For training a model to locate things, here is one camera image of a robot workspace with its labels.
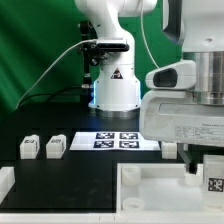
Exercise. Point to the black camera on stand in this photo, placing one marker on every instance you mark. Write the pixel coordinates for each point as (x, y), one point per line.
(93, 54)

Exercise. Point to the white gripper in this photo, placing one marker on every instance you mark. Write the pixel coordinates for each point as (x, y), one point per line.
(172, 116)

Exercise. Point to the white front rail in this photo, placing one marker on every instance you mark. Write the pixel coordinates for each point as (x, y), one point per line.
(100, 219)

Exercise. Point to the white marker sheet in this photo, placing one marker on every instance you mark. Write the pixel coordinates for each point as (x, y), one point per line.
(131, 141)

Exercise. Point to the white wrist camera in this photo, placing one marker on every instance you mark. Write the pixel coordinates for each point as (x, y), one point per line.
(177, 76)

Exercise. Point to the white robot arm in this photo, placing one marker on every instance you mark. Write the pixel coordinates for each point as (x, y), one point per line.
(197, 25)

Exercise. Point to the white obstacle block left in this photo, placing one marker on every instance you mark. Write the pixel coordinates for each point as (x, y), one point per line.
(7, 180)

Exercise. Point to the white square tabletop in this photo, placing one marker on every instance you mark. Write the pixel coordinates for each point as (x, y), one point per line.
(157, 187)

